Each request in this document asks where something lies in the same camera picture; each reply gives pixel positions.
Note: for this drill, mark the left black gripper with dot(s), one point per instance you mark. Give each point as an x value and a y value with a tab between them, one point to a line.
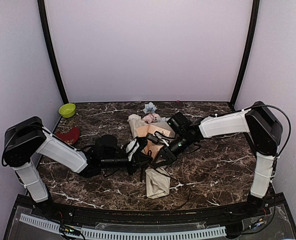
137	160

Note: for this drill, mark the green plastic bowl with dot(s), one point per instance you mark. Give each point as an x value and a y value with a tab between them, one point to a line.
67	110

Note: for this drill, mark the left black frame post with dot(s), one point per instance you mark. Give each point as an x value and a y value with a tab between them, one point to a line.
51	51

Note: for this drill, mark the blue fake flower bunch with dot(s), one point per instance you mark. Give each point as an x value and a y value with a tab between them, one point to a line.
151	108

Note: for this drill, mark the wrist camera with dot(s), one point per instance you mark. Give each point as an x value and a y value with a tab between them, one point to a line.
136	144
158	139

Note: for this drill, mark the black twine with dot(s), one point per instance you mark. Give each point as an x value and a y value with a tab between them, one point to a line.
158	184

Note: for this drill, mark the pink fake flower stem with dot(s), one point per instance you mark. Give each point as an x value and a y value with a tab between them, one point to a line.
151	118

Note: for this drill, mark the small circuit board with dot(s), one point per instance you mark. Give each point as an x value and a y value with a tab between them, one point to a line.
68	230

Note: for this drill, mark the black frame post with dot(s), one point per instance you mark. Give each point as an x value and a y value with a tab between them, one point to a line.
246	52
51	51

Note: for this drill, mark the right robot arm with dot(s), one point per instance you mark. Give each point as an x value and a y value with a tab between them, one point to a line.
258	121

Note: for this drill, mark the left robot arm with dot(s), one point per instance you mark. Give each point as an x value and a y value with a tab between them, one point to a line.
30	137

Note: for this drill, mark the white fake flower stem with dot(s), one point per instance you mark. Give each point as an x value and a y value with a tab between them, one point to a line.
134	117

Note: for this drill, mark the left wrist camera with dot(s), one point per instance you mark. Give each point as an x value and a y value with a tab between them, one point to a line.
136	144

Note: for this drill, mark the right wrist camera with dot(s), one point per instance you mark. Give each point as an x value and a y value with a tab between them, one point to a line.
158	139

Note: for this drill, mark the right black frame post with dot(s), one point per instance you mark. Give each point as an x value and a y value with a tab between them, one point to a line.
246	52

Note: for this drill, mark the white slotted cable duct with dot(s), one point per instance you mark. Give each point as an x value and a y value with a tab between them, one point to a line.
127	232

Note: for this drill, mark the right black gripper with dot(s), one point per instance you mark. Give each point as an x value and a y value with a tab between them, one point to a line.
169	156

